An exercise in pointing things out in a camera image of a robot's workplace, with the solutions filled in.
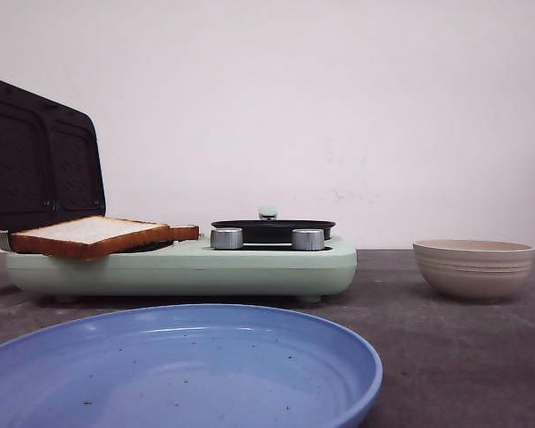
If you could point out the white bread slice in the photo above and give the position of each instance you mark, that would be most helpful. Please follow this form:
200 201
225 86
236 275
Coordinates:
88 238
183 233

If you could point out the beige ribbed bowl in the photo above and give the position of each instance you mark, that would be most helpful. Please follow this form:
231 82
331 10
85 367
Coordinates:
474 269

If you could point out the breakfast maker hinged lid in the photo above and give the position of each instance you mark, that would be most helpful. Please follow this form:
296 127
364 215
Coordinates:
50 170

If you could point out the black round frying pan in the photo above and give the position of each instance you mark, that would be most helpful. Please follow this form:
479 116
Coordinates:
269 228

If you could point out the right silver control knob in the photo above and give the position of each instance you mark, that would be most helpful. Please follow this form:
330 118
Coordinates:
308 239

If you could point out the silver control knob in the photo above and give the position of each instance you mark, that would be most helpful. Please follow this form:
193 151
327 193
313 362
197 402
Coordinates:
226 238
308 239

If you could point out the left silver control knob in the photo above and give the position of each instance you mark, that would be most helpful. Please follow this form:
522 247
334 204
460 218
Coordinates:
226 238

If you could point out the blue round plate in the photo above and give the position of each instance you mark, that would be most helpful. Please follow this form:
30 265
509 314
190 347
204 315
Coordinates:
200 365

